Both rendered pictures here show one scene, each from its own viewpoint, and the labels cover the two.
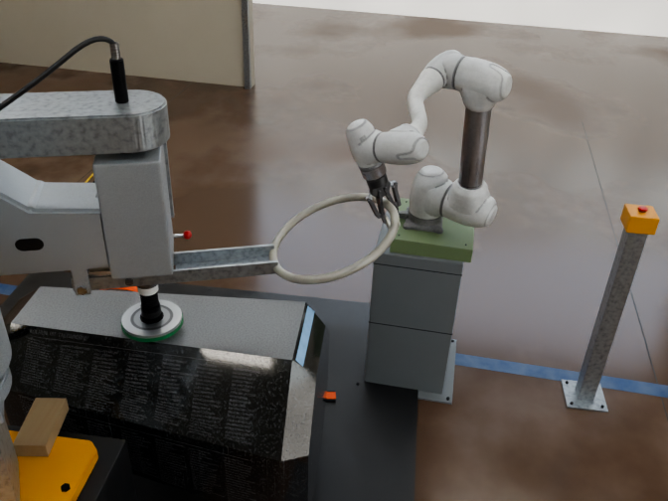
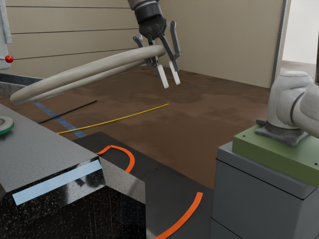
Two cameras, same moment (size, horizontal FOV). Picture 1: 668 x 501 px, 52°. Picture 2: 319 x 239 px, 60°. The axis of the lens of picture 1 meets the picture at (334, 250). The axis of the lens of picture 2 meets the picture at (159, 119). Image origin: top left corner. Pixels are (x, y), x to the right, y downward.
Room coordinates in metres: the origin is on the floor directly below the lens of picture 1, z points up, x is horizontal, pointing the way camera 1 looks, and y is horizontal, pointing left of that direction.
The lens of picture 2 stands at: (1.57, -0.71, 1.37)
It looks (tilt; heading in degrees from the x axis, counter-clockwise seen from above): 21 degrees down; 40
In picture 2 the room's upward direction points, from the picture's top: straight up
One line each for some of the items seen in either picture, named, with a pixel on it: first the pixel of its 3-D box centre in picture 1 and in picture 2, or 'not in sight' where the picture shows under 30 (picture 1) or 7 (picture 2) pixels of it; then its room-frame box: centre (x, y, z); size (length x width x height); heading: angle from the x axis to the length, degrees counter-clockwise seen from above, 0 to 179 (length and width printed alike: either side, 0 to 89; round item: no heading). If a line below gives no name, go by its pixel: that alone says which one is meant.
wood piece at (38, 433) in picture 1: (42, 425); not in sight; (1.50, 0.90, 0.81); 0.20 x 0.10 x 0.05; 2
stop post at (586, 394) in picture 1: (610, 311); not in sight; (2.57, -1.30, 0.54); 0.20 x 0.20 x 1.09; 84
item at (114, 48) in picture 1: (117, 73); not in sight; (1.96, 0.65, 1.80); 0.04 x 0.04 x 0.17
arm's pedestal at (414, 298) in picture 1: (414, 303); (267, 220); (2.76, -0.41, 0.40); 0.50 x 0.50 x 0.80; 80
